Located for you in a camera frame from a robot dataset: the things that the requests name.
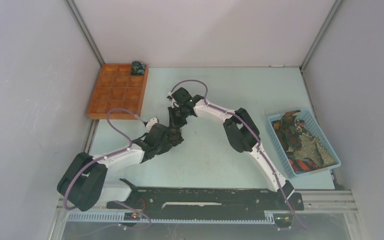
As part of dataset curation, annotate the black gold floral tie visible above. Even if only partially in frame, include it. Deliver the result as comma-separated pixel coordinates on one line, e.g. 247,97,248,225
167,127,184,148

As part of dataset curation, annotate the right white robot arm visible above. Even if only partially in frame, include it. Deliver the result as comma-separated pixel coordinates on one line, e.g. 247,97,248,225
167,87,295,209

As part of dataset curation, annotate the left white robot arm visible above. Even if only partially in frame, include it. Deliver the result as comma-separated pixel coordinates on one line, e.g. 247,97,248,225
57,117,183,212

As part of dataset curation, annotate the pile of ties in basket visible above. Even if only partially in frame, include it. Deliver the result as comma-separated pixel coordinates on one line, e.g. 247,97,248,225
271,110,339,173

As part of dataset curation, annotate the rolled blue patterned tie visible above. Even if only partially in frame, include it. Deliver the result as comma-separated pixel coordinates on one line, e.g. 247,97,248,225
130,61,147,76

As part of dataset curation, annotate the orange compartment tray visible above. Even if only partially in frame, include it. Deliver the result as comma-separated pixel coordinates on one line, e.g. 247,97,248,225
86,63,149,120

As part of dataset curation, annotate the light blue plastic basket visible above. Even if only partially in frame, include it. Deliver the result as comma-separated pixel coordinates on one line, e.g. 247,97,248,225
267,109,342,180

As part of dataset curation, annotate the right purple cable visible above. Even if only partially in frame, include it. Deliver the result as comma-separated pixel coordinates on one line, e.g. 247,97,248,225
170,79,312,233

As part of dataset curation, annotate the purple cable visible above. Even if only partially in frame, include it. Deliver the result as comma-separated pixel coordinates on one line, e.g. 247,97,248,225
62,107,153,232
170,79,312,233

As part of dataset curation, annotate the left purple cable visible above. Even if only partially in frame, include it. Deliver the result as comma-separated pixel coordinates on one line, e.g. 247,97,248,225
62,107,153,232

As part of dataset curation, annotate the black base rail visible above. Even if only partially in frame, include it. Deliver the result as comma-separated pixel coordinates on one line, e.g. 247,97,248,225
106,186,305,222

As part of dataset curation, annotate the aluminium frame rail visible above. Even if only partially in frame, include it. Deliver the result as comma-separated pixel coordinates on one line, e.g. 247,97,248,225
48,187,364,240

